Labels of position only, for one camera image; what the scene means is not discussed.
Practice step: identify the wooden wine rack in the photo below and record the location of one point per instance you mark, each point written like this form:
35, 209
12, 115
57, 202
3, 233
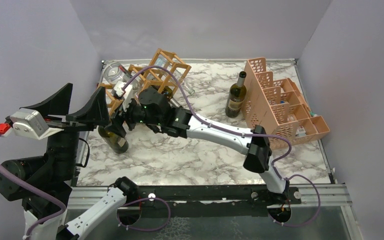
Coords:
157, 78

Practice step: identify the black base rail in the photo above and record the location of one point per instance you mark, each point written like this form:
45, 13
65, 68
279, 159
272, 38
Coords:
196, 201

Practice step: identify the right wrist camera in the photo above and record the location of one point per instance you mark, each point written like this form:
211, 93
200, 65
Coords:
27, 123

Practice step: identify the green wine bottle silver neck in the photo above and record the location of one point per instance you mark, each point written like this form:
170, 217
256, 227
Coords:
236, 96

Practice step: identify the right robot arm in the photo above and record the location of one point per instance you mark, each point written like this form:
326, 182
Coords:
154, 110

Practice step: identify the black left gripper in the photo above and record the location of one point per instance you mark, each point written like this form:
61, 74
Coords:
131, 118

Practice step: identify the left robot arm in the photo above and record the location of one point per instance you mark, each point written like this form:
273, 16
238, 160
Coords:
42, 182

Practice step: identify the pink plastic organizer rack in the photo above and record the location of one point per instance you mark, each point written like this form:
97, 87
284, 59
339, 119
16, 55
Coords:
279, 107

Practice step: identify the clear glass jug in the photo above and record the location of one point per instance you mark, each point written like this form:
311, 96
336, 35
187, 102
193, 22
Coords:
114, 75

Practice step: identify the dark wine bottle at left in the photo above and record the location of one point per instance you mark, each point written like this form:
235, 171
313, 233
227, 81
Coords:
110, 134

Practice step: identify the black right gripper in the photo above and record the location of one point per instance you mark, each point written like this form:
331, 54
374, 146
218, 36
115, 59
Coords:
70, 122

